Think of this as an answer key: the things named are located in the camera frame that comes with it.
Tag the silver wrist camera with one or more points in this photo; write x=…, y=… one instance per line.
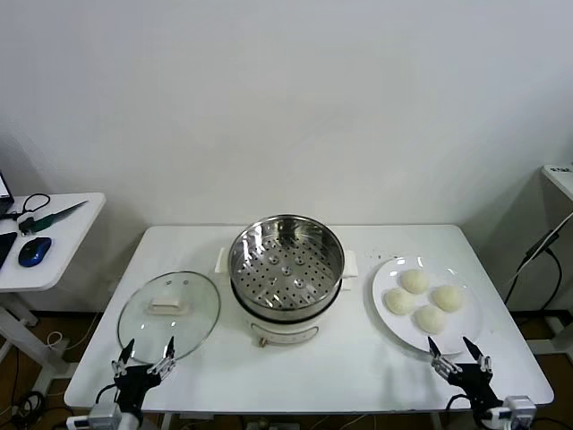
x=106, y=414
x=519, y=410

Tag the blue computer mouse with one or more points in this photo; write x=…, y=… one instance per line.
x=35, y=251

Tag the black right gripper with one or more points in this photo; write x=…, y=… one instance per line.
x=472, y=387

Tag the perforated steel steamer basket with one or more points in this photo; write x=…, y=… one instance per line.
x=250, y=251

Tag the white electric cooker pot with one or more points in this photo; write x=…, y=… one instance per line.
x=286, y=329

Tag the white side table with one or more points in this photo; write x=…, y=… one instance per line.
x=76, y=233

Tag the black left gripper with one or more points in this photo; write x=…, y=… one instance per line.
x=134, y=385

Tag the white steamed baozi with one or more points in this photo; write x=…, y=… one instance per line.
x=399, y=301
x=446, y=298
x=430, y=319
x=414, y=282

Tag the round white plate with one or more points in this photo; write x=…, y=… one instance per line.
x=389, y=280

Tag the flat black device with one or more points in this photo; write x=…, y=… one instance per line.
x=5, y=248

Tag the white power strip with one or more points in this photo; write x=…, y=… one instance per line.
x=268, y=423

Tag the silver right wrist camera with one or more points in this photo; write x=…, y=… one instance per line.
x=519, y=410

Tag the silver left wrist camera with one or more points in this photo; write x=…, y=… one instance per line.
x=106, y=414

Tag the open laptop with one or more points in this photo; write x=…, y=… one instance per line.
x=3, y=192

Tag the round glass pot lid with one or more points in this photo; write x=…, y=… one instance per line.
x=179, y=322

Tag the small white black gadget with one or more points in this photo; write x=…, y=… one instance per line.
x=26, y=224

